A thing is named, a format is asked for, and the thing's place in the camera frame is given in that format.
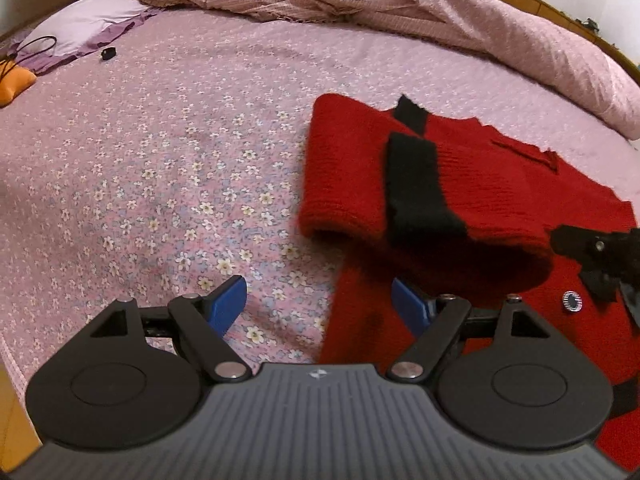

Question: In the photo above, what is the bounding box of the black cable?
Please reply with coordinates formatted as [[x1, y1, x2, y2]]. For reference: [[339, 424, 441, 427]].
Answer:
[[0, 34, 59, 84]]

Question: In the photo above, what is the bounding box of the pink floral bed sheet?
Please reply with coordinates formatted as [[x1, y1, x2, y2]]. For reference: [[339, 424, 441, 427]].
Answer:
[[1, 10, 639, 391]]

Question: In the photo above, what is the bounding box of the red knit sweater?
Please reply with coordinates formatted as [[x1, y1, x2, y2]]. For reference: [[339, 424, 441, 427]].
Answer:
[[298, 94, 639, 471]]

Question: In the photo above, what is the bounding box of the pink crumpled duvet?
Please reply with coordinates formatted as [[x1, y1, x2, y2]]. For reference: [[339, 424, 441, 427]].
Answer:
[[139, 0, 639, 140]]

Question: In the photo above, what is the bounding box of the orange pouch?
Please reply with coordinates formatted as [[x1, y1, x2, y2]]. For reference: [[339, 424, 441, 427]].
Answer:
[[0, 65, 37, 107]]

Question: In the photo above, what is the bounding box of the small black object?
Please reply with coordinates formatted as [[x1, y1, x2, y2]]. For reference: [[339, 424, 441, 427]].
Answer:
[[101, 47, 117, 61]]

